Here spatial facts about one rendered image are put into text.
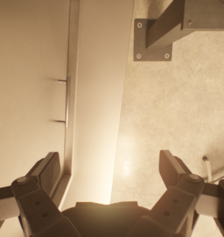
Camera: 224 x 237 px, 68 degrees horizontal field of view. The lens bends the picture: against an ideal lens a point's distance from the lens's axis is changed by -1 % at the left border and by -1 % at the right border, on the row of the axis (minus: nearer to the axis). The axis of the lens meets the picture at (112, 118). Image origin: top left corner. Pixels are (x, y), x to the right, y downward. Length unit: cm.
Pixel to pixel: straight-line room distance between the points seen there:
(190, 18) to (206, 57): 107
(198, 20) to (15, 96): 47
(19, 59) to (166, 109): 132
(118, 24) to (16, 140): 47
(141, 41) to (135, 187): 131
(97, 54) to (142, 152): 115
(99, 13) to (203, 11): 30
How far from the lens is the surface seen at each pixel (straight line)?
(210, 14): 57
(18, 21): 32
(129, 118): 146
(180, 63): 151
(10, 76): 30
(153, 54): 143
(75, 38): 60
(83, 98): 62
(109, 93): 61
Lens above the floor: 140
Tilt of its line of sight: 75 degrees down
